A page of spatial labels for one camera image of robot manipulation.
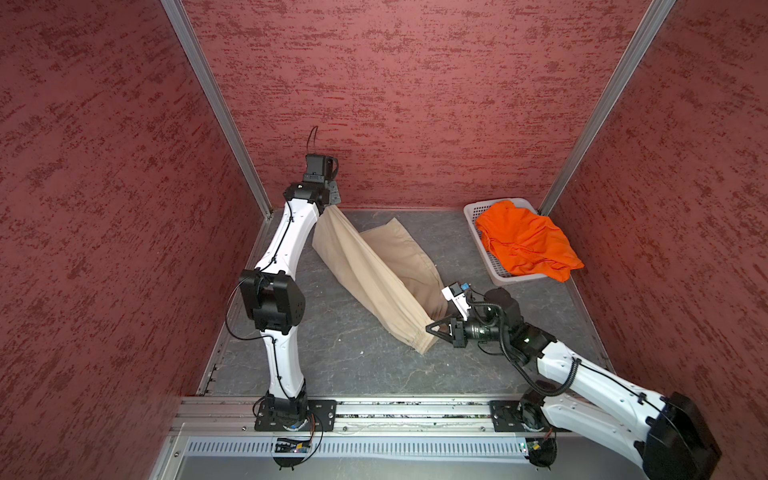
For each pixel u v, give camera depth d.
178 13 0.71
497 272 0.96
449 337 0.69
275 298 0.51
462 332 0.65
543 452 0.71
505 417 0.74
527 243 1.04
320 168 0.68
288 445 0.73
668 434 0.40
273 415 0.68
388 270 0.79
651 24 0.73
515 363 0.58
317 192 0.63
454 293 0.69
